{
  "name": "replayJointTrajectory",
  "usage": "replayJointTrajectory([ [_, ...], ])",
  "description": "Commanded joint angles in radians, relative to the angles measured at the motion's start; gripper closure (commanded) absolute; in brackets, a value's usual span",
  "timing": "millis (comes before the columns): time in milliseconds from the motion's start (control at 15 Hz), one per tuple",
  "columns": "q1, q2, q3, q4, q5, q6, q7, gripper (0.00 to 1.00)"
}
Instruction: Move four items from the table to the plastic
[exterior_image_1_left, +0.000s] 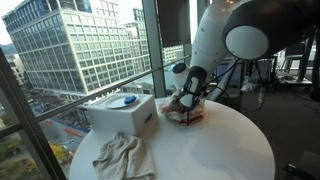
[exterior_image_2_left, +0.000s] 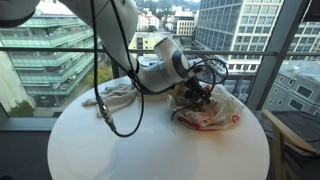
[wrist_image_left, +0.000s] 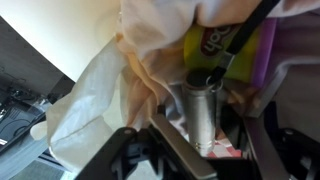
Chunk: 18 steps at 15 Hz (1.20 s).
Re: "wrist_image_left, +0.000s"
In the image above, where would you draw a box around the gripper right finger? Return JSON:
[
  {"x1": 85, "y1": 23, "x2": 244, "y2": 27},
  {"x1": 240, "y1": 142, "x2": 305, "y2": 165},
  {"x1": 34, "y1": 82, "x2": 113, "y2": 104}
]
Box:
[{"x1": 243, "y1": 114, "x2": 291, "y2": 180}]

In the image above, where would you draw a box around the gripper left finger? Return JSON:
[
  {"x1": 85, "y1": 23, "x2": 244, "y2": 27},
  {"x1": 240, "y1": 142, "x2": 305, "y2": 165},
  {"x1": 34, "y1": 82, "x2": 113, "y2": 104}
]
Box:
[{"x1": 149, "y1": 113, "x2": 219, "y2": 180}]

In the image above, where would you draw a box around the metal flashlight with black lanyard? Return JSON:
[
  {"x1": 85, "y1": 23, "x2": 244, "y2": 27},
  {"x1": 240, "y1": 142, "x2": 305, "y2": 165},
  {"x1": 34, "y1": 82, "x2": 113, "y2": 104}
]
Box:
[{"x1": 181, "y1": 0, "x2": 282, "y2": 158}]

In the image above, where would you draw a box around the yellow snack bag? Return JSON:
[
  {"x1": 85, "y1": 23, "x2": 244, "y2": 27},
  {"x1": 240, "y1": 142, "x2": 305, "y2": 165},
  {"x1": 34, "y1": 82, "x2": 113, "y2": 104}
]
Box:
[{"x1": 183, "y1": 18, "x2": 278, "y2": 88}]

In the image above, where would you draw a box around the grey slanted panel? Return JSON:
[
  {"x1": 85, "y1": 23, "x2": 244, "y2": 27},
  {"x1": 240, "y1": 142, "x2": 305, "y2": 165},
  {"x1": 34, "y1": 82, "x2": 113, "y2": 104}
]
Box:
[{"x1": 0, "y1": 133, "x2": 64, "y2": 180}]

